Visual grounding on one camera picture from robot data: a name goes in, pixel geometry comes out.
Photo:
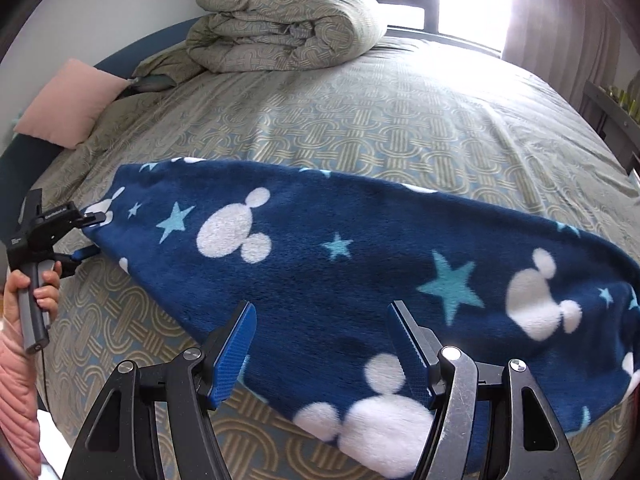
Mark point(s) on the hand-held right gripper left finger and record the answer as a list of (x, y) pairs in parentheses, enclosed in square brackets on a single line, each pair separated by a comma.
[(235, 345)]

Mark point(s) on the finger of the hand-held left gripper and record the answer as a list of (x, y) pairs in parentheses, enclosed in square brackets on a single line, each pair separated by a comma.
[(90, 219), (82, 255)]

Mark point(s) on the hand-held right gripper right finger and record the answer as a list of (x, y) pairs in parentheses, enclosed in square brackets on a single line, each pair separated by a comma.
[(410, 340)]

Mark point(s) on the blue fleece star-print pants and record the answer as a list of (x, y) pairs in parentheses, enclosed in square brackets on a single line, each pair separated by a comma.
[(325, 280)]

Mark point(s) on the person's left forearm pink sleeve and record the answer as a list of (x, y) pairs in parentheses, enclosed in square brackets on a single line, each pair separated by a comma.
[(15, 400)]

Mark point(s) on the person's left hand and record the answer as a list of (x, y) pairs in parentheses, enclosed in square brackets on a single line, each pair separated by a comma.
[(46, 302)]

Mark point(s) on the pink pillow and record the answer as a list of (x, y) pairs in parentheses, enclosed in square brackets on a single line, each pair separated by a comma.
[(70, 105)]

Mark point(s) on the blue bed headboard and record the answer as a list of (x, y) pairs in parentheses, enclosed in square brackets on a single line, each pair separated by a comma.
[(115, 62)]

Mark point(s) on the patterned olive pillow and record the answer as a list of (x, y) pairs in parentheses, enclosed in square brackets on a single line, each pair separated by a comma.
[(165, 67)]

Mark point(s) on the bed with patterned olive sheet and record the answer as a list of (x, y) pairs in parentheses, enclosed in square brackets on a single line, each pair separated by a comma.
[(400, 125)]

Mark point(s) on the grey pillow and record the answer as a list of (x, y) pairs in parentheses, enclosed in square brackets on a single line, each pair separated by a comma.
[(280, 25)]

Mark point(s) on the grey dressing table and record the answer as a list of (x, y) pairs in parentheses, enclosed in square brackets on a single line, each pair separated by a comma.
[(605, 105)]

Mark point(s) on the dark-framed window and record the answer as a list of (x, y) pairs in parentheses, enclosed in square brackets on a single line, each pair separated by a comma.
[(425, 20)]

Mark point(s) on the yellow-green cosmetic bottles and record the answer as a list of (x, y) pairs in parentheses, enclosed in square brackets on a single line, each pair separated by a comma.
[(625, 92)]

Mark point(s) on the beige curtain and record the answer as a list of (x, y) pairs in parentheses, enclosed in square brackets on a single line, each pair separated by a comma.
[(550, 25)]

